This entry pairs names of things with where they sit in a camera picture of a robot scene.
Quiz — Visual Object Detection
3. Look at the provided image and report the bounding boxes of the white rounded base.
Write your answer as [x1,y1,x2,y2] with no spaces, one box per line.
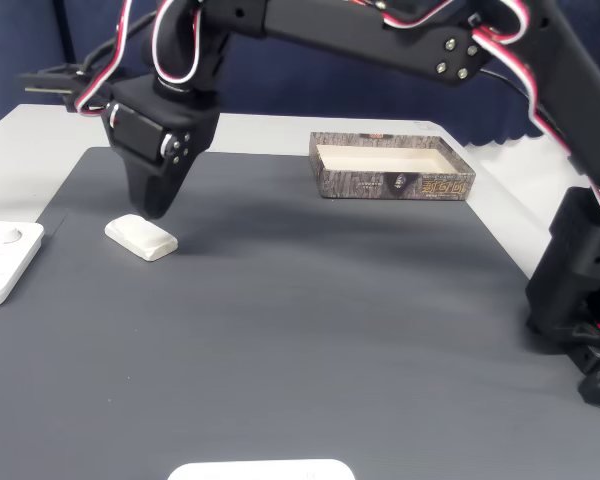
[167,458,356,480]

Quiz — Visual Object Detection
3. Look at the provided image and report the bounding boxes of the white block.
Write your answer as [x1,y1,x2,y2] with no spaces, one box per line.
[103,213,179,263]

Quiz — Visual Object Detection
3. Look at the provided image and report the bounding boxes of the black gripper camera board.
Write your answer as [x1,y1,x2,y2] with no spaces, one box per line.
[17,64,111,114]

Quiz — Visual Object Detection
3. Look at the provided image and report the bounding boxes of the red white black servo cable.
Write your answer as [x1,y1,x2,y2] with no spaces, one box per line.
[74,0,209,115]
[379,0,600,251]

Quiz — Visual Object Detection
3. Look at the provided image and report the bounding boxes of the bark print cardboard box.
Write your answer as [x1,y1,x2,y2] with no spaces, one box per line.
[308,131,477,201]

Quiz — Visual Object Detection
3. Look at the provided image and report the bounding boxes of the dark blue curtain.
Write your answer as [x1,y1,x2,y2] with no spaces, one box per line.
[0,0,600,146]

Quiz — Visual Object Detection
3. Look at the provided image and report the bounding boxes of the white plate with round knobs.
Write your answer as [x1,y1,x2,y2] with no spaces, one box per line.
[0,219,46,309]

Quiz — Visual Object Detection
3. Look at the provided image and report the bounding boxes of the grey table mat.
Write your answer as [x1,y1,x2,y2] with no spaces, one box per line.
[0,146,581,480]

